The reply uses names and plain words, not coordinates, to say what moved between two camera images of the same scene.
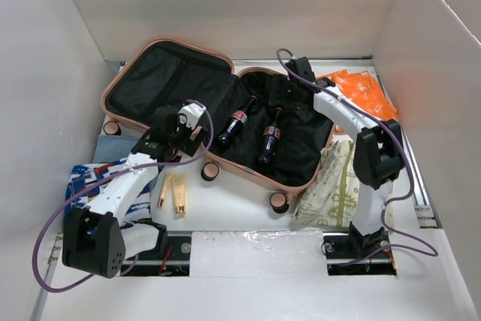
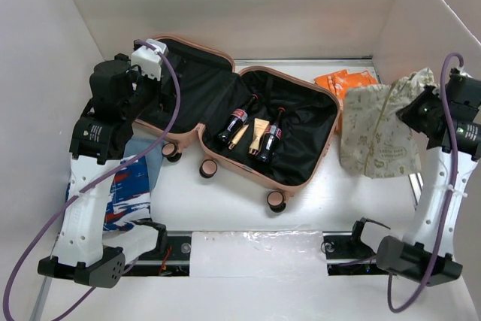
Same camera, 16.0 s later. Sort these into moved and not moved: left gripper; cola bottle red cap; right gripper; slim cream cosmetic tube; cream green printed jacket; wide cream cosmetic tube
Moved: right gripper; slim cream cosmetic tube; cream green printed jacket; left gripper; wide cream cosmetic tube
Not moved: cola bottle red cap
